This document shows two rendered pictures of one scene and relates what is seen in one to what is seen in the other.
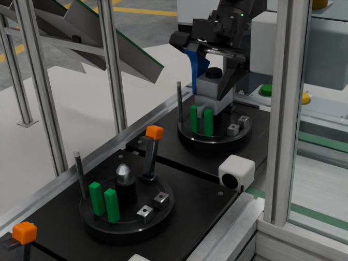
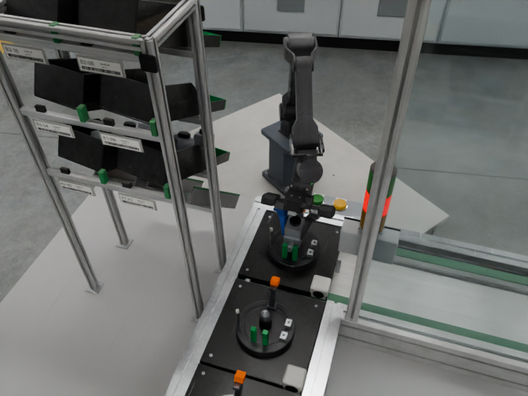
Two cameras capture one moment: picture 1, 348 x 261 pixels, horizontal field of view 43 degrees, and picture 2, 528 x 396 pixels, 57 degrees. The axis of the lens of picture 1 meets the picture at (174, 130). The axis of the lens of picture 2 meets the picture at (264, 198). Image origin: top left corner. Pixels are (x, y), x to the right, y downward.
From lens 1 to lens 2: 0.67 m
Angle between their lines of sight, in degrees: 20
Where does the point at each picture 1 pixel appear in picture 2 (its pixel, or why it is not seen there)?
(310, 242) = (373, 328)
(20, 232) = (241, 379)
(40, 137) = (144, 258)
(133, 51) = (224, 196)
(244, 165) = (326, 283)
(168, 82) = (221, 177)
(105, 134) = (196, 245)
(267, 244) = (346, 330)
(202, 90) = (288, 233)
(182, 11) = not seen: hidden behind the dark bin
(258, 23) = (345, 232)
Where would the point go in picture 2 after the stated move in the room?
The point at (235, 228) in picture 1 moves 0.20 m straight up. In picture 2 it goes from (331, 328) to (339, 279)
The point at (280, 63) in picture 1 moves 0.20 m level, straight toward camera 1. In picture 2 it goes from (361, 258) to (383, 346)
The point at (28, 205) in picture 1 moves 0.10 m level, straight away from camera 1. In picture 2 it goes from (196, 339) to (173, 312)
